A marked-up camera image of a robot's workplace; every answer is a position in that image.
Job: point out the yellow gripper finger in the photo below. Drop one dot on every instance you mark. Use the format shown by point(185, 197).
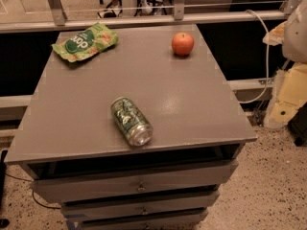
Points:
point(275, 36)
point(289, 94)

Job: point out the green soda can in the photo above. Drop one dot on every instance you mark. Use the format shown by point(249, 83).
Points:
point(131, 121)

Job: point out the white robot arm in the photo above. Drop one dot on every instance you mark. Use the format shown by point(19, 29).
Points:
point(294, 46)

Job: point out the green rice chip bag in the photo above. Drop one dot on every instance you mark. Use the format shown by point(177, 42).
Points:
point(87, 43)

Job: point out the red apple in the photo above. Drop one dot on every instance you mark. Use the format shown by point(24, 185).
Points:
point(182, 44)

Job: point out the middle grey drawer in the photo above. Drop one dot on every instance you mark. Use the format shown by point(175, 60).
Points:
point(141, 206)

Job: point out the grey drawer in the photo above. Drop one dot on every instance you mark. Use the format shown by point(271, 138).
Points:
point(141, 206)
point(134, 182)
point(148, 222)

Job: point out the black office chair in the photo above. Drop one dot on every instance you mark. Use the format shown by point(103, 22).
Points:
point(113, 10)

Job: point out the bottom grey drawer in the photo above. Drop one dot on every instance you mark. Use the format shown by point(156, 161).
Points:
point(148, 222)

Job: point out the grey drawer cabinet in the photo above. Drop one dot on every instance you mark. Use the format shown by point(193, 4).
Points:
point(68, 130)

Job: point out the top grey drawer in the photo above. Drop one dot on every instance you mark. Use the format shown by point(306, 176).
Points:
point(134, 182)

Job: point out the metal railing frame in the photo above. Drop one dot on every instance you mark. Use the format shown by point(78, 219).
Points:
point(21, 16)

